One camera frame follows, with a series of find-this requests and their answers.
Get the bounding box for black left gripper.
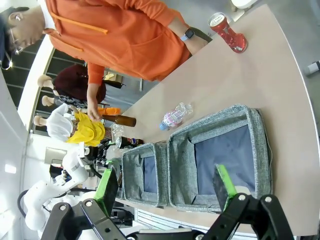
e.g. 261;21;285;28
84;140;116;167

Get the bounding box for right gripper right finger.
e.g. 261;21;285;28
202;163;296;240

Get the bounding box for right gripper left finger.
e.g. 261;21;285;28
41;167;131;240

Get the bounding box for dark soda can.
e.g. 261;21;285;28
115;136;145;150

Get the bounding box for clear plastic bottle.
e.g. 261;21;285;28
109;122;127;141

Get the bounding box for brown glass bottle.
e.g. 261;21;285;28
101;114;137;128

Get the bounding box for pink label plastic bottle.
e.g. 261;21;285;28
159;101;195;131

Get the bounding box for crushed red can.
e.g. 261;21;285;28
207;11;248;54

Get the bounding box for person's left forearm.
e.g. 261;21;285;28
167;17;189;38

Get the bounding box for person's right forearm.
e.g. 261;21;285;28
86;83;101;109

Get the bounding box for gray basket labelled Plastic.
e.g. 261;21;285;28
121;142;171;208

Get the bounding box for gray basket labelled Can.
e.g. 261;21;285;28
167;104;273;213

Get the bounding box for person's right hand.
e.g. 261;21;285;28
87;104;103;123

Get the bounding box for person's left hand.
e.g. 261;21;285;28
186;37;210;56

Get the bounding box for yellow garment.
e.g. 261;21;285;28
66;111;106;147

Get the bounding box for orange object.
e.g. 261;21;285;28
98;107;121;115

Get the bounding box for mannequin in white shirt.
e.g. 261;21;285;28
33;103;76;144

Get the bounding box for mannequin in patterned garment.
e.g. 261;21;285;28
41;94;88;110

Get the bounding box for mannequin in maroon garment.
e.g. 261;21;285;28
37;64;107;105

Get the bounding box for person in orange hoodie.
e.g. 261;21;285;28
0;0;193;85

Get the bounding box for lilac band smartwatch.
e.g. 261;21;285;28
179;27;196;42

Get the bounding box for eyeglasses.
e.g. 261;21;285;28
9;27;25;55

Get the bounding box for white gray box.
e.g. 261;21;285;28
304;61;320;75

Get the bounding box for white round object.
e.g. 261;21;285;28
231;0;254;8

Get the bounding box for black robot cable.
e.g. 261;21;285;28
16;189;29;218

